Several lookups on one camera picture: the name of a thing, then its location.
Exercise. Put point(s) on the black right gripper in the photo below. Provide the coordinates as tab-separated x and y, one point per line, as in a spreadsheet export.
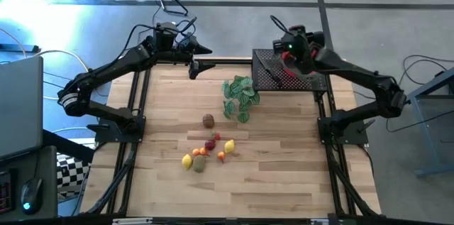
299	45

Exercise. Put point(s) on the black knife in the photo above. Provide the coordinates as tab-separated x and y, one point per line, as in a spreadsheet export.
269	72

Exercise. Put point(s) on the black perforated metal shelf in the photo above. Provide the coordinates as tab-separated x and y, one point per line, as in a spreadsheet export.
262	79

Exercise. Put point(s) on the small orange toy fruit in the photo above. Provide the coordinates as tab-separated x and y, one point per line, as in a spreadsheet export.
203	151
196	152

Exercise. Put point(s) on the yellow toy lemon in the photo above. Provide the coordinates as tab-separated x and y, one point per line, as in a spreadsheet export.
230	146
187	162

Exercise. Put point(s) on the white metal bracket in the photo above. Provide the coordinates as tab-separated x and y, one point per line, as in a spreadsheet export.
131	221
319	222

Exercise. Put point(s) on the black floor bar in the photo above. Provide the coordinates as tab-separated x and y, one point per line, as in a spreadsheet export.
19	48

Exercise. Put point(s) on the black white checkerboard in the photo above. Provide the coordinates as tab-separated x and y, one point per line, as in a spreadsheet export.
71	173

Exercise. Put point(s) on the red collapsible colander bowl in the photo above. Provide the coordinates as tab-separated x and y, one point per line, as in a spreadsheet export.
286	56

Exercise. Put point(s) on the black keyboard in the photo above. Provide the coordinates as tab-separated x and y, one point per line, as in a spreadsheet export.
5	191

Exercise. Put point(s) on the green toy mango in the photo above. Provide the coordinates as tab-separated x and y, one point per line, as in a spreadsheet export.
199	164

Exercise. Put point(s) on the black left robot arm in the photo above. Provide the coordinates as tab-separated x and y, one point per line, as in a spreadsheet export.
106	67

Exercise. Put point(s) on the black computer mouse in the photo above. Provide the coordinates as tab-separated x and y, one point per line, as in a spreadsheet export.
31	194

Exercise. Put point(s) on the artificial striped green plant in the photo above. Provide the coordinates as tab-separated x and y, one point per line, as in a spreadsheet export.
241	97

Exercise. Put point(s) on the small orange toy pear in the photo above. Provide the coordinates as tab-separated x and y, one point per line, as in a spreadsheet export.
221	155

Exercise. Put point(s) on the blue grey side table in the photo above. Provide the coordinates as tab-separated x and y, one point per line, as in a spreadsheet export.
423	140

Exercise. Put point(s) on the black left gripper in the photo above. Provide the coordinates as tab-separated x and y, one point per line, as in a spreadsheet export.
186	53

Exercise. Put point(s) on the grey monitor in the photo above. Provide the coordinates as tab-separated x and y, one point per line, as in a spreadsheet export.
19	108

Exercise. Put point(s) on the brown toy kiwi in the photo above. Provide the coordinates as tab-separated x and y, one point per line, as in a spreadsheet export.
208	121

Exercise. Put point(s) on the dark grey desk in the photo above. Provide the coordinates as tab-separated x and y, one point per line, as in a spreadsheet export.
48	168

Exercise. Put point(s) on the dark red toy plum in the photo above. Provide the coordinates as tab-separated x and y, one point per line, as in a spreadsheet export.
210	145

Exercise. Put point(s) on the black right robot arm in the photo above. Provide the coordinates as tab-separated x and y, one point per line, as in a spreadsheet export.
361	76

